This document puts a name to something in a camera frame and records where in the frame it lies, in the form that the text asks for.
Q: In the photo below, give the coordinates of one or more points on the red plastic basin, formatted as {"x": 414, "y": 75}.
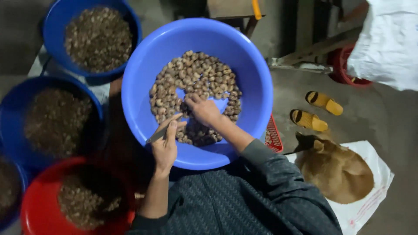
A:
{"x": 39, "y": 202}

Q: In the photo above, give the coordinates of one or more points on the tan dog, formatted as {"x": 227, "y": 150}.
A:
{"x": 336, "y": 173}

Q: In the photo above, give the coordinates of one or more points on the white woven sack red print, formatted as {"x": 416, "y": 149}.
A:
{"x": 375, "y": 202}

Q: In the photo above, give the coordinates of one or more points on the person's right fingers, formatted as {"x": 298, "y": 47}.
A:
{"x": 194, "y": 101}

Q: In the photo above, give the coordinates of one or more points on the large white filled sack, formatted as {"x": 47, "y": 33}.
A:
{"x": 388, "y": 42}

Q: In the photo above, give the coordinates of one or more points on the heap of unshelled cashew nuts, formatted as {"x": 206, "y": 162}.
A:
{"x": 196, "y": 75}

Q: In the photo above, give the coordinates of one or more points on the large light blue plastic basin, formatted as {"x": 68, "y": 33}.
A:
{"x": 202, "y": 36}

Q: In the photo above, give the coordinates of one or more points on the dark blue plastic basin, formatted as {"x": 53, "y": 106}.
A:
{"x": 52, "y": 29}
{"x": 13, "y": 111}
{"x": 22, "y": 186}

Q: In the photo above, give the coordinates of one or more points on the yellow black-striped sandal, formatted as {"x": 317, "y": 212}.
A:
{"x": 325, "y": 102}
{"x": 308, "y": 120}

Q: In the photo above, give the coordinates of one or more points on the wooden stool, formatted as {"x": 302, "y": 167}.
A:
{"x": 228, "y": 8}

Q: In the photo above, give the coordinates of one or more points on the small metal shelling knife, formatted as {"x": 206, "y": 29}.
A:
{"x": 156, "y": 135}

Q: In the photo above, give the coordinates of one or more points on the grey wooden plank frame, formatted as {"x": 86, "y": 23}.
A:
{"x": 307, "y": 55}

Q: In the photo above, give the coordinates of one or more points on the heap of brown nut shells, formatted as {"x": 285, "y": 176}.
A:
{"x": 98, "y": 39}
{"x": 85, "y": 199}
{"x": 7, "y": 189}
{"x": 55, "y": 120}

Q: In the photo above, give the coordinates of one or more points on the person's left hand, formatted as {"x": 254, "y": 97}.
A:
{"x": 163, "y": 150}

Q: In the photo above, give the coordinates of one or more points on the small red plastic basket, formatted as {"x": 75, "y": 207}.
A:
{"x": 274, "y": 135}

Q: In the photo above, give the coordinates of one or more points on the person's right hand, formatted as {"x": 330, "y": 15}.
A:
{"x": 205, "y": 112}

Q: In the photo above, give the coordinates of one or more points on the round red plastic basket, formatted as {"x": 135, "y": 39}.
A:
{"x": 339, "y": 63}

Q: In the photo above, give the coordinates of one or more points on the white sheet under basins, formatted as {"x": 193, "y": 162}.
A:
{"x": 39, "y": 67}

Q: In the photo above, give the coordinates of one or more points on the person's dark grey patterned jacket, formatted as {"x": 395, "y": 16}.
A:
{"x": 241, "y": 202}

